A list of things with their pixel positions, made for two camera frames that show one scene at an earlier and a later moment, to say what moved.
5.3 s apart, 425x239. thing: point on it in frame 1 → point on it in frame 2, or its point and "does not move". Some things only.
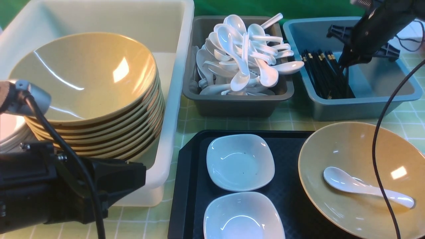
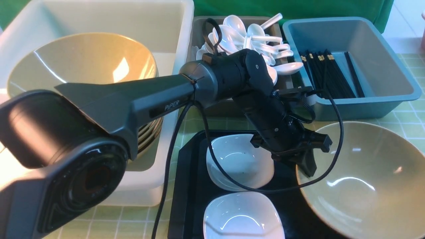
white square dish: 239,162 does not move
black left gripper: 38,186 → 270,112
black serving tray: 192,190 does not move
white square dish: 245,215 does not move
